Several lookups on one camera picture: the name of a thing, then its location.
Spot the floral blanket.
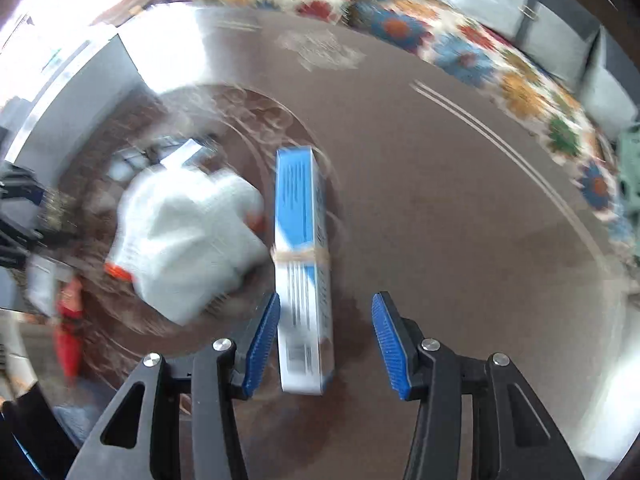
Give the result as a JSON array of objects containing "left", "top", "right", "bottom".
[{"left": 120, "top": 0, "right": 640, "bottom": 261}]

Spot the tan rubber band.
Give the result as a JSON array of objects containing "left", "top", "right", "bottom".
[{"left": 270, "top": 244, "right": 332, "bottom": 265}]

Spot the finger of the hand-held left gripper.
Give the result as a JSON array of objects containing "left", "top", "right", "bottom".
[
  {"left": 0, "top": 227, "right": 43, "bottom": 272},
  {"left": 0, "top": 167, "right": 47, "bottom": 211}
]

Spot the grey sofa cushion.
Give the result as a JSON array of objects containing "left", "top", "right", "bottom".
[
  {"left": 579, "top": 29, "right": 640, "bottom": 137},
  {"left": 444, "top": 0, "right": 602, "bottom": 61}
]

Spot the red packet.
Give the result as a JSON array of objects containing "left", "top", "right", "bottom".
[{"left": 54, "top": 279, "right": 84, "bottom": 387}]

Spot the white board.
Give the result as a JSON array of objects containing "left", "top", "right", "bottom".
[{"left": 9, "top": 35, "right": 152, "bottom": 173}]

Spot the blue and white box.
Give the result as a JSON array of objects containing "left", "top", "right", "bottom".
[{"left": 270, "top": 146, "right": 336, "bottom": 395}]

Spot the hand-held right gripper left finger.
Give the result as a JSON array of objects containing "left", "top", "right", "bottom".
[{"left": 65, "top": 292, "right": 282, "bottom": 480}]

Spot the white packet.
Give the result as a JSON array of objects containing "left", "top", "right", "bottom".
[{"left": 107, "top": 139, "right": 213, "bottom": 182}]

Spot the green cloth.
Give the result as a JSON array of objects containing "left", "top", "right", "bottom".
[{"left": 617, "top": 129, "right": 640, "bottom": 197}]

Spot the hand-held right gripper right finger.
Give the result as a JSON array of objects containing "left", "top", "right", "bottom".
[{"left": 371, "top": 291, "right": 586, "bottom": 480}]

